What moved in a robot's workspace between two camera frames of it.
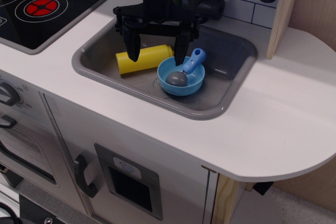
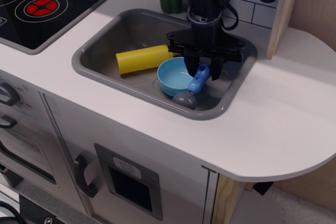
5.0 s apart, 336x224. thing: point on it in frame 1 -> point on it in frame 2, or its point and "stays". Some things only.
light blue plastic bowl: [195, 80] stays
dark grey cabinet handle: [80, 164] stays
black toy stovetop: [37, 12] stays
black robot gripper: [157, 15] -> [205, 39]
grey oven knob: [9, 94] stays
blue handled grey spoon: [179, 78] -> [188, 99]
